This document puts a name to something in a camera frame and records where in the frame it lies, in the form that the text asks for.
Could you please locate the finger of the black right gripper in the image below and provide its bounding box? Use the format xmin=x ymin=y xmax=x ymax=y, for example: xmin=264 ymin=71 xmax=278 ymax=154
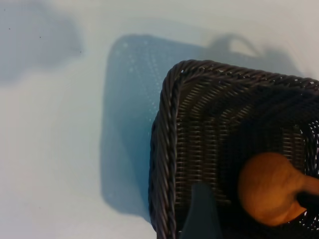
xmin=296 ymin=190 xmax=319 ymax=210

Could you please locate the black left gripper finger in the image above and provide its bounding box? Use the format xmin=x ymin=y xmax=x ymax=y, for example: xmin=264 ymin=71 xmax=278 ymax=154
xmin=181 ymin=182 xmax=223 ymax=239

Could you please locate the orange fruit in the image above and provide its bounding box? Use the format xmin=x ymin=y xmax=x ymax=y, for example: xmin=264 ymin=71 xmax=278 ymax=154
xmin=238 ymin=152 xmax=319 ymax=227

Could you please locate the dark brown wicker basket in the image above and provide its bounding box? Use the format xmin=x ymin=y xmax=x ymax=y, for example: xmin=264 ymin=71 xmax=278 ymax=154
xmin=148 ymin=59 xmax=319 ymax=239

